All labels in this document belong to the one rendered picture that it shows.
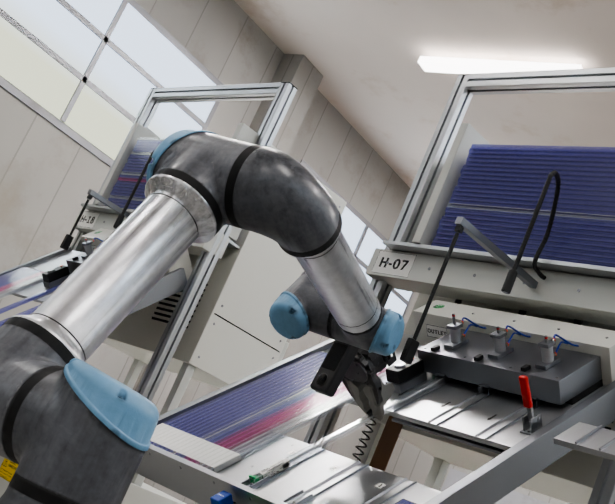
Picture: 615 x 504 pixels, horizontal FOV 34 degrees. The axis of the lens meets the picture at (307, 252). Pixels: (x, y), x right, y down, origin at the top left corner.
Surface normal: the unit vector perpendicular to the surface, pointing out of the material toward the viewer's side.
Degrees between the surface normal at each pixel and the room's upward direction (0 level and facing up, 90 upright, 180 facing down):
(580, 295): 90
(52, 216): 90
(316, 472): 43
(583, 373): 90
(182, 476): 133
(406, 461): 90
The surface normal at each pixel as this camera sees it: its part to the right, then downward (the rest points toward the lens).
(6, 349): 0.01, -0.67
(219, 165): -0.35, -0.39
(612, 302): -0.64, -0.45
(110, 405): 0.28, -0.18
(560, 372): -0.14, -0.96
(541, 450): 0.66, 0.10
